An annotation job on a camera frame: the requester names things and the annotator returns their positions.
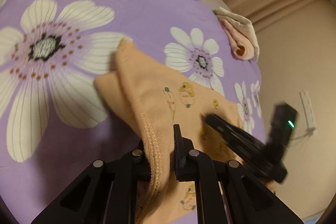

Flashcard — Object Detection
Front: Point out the white wall power strip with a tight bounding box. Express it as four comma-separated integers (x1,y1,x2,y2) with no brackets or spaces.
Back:
299,90,317,136

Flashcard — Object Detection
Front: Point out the purple floral bed sheet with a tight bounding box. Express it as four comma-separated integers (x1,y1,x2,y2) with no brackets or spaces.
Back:
1,0,261,223

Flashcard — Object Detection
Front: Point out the pink rolled small garment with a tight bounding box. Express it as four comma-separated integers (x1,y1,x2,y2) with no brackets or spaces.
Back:
213,7,260,62

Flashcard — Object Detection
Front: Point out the black camera with green light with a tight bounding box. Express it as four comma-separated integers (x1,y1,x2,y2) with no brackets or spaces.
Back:
264,102,298,162

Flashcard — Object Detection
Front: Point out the orange cartoon print garment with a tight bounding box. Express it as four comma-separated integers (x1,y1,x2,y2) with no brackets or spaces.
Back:
94,39,243,223

